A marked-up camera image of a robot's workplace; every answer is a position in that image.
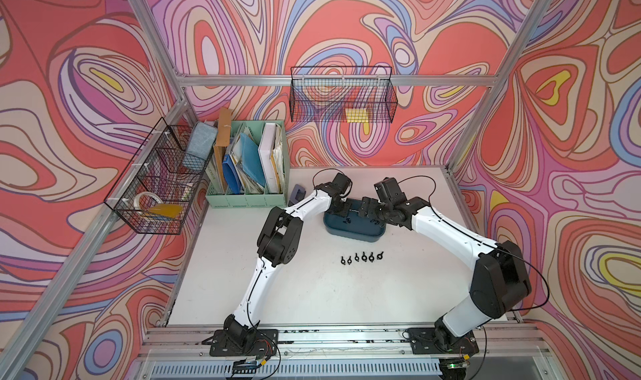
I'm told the grey blue sponge pad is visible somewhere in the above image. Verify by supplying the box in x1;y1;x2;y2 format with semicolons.
182;122;218;171

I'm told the black wire basket wall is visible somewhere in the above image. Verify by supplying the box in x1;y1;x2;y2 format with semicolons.
103;118;213;235
290;64;398;124

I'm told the dark teal storage box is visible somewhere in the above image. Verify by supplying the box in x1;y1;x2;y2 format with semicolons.
323;198;387;243

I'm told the black wire basket left wall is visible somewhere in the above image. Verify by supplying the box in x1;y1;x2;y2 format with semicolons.
103;118;213;235

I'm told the white binder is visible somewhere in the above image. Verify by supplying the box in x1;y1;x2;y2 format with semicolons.
258;122;285;194

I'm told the yellow sticky note pad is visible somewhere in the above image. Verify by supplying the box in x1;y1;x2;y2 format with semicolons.
345;108;370;124

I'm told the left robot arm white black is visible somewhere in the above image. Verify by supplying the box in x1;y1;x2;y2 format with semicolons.
223;171;352;349

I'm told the green plastic file organizer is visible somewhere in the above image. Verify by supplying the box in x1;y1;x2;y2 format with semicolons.
206;121;290;208

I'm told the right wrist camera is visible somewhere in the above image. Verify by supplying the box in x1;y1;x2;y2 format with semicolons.
375;177;407;206

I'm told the brown cardboard folder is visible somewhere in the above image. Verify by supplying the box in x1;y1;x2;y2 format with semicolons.
214;107;232;194

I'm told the grey blue hole punch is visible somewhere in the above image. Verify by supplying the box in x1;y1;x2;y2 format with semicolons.
288;184;306;207

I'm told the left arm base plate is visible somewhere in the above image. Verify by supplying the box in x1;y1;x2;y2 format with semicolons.
201;329;279;358

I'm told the black wire basket back wall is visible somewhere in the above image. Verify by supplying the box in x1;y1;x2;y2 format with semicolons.
290;64;398;124

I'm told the yellow card in basket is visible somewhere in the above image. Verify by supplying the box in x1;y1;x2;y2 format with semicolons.
145;203;184;221

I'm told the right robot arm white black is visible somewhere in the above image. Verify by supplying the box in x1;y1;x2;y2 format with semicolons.
358;177;532;351

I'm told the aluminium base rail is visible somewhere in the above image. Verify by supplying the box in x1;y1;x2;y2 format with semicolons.
130;322;564;379

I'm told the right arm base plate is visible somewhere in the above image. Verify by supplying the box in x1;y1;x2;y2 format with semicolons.
403;327;479;357

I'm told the white tape roll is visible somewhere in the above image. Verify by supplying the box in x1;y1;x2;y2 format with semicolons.
133;192;163;211

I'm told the blue folder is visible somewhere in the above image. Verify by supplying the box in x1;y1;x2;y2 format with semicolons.
222;127;266;195

